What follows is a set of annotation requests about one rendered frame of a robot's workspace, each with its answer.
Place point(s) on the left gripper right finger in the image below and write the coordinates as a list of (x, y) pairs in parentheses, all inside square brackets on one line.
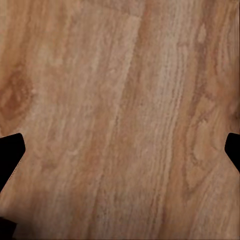
[(232, 148)]

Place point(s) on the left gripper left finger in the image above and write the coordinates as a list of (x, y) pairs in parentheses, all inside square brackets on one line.
[(12, 148)]

